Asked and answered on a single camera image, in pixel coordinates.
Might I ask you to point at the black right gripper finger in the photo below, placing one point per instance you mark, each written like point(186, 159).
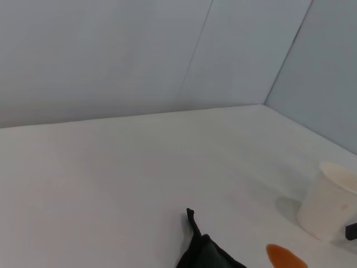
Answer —
point(352, 231)

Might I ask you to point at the white paper cup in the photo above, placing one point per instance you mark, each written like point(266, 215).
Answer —
point(323, 203)

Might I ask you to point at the dark blue rag with loop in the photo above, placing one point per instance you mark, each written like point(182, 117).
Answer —
point(206, 254)

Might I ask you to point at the brown liquid stain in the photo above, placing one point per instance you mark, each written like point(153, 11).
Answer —
point(284, 257)

